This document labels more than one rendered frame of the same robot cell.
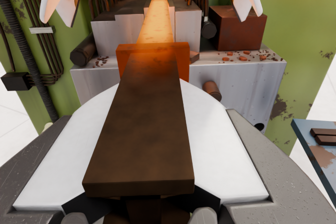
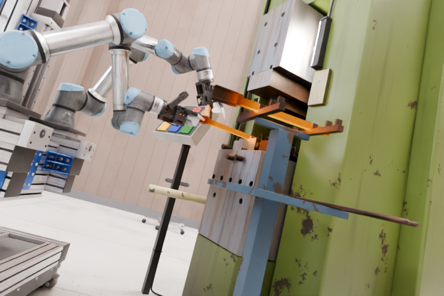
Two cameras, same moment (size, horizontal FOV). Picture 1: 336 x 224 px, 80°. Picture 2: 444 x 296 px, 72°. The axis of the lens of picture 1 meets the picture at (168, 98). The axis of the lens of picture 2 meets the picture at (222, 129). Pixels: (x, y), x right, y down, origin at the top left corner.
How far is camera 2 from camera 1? 1.40 m
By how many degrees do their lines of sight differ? 74
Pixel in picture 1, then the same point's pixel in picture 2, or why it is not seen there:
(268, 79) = (256, 157)
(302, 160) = not seen: outside the picture
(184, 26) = (252, 143)
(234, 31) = (262, 145)
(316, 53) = (327, 182)
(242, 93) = (249, 163)
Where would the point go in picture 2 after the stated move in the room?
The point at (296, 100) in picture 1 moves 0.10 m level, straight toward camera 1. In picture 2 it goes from (318, 220) to (293, 213)
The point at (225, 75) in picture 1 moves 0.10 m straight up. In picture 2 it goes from (246, 154) to (251, 133)
